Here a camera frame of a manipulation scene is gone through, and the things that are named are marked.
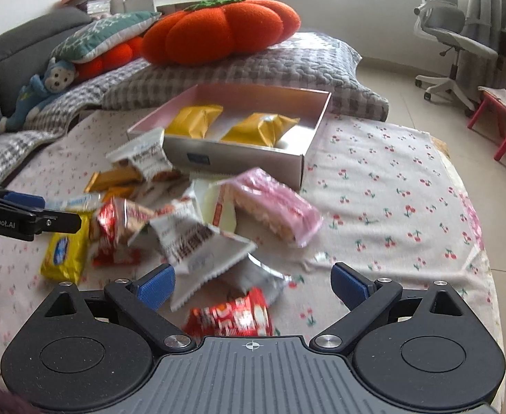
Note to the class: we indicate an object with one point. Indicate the blue monkey plush toy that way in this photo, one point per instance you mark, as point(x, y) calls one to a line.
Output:
point(37, 95)

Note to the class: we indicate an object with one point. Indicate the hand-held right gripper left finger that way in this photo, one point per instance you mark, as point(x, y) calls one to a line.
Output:
point(156, 288)

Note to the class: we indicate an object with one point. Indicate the gold snack bar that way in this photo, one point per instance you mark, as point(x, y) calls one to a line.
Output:
point(113, 179)

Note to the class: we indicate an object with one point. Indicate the small orange plush pillow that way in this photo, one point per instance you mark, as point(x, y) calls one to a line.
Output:
point(115, 56)

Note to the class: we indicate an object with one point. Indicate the white pecan snack packet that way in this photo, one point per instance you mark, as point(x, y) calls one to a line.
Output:
point(197, 241)
point(149, 155)

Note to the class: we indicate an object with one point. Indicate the grey office chair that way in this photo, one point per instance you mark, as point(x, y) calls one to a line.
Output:
point(455, 34)

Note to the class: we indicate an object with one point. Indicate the red white snack packet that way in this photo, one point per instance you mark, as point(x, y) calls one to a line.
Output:
point(119, 224)
point(229, 317)

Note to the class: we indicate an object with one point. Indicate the yellow blue snack packet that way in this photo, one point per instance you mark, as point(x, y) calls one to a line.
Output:
point(63, 254)

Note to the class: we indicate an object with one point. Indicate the green patterned cushion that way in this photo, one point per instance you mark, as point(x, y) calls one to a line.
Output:
point(102, 34)

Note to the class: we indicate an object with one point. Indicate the grey checked pillow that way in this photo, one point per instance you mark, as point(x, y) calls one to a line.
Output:
point(279, 73)

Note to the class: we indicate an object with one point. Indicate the pink white cardboard box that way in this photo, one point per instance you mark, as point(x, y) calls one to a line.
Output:
point(235, 161)

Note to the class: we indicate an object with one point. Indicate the silver snack packet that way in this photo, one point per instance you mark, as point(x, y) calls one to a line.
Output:
point(259, 280)

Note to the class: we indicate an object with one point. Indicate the grey sofa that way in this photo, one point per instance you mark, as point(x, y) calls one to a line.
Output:
point(2, 51)

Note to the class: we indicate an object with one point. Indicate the blue white snack packet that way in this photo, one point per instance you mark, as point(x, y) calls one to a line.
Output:
point(74, 202)

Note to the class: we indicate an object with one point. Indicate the cherry print bed sheet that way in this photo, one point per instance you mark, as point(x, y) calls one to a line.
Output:
point(386, 189)

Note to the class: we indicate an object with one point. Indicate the orange gold snack packet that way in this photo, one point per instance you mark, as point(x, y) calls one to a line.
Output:
point(119, 192)

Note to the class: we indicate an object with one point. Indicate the pale yellow white snack packet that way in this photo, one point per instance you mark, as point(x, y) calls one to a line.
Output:
point(210, 202)

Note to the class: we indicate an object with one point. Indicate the orange pumpkin pillow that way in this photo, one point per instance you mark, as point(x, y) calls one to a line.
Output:
point(218, 30)

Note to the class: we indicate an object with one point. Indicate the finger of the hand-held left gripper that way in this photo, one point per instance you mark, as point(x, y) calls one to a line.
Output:
point(20, 200)
point(59, 223)

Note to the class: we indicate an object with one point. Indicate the pink rice cracker packet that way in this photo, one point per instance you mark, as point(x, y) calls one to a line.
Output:
point(270, 211)

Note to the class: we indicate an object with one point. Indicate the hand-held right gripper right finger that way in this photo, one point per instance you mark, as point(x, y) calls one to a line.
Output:
point(348, 287)

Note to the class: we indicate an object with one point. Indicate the grey checked blanket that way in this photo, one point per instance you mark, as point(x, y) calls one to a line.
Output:
point(54, 116)

